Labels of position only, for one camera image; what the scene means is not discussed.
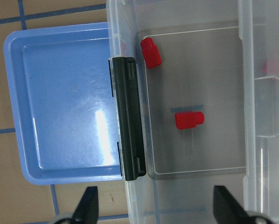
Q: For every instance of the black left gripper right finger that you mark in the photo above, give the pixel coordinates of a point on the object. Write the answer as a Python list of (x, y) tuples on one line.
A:
[(227, 210)]

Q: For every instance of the red block with stud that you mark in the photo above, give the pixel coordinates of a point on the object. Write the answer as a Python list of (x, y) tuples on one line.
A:
[(186, 120)]

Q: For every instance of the red block near latch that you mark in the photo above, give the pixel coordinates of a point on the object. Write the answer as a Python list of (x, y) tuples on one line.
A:
[(150, 53)]

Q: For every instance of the clear ribbed box lid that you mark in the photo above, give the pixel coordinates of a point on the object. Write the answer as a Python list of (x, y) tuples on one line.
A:
[(259, 32)]

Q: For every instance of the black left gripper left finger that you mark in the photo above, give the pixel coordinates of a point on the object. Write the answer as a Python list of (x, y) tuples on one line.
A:
[(87, 211)]

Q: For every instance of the black box latch handle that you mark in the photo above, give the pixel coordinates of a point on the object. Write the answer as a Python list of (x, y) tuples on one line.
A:
[(124, 72)]

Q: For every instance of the blue plastic tray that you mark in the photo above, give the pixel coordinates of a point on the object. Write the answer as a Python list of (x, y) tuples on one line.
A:
[(64, 111)]

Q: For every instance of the clear plastic storage box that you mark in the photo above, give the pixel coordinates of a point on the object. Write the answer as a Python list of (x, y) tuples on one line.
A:
[(196, 84)]

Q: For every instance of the red block in box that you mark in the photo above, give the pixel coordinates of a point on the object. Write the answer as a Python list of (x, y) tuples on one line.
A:
[(271, 68)]

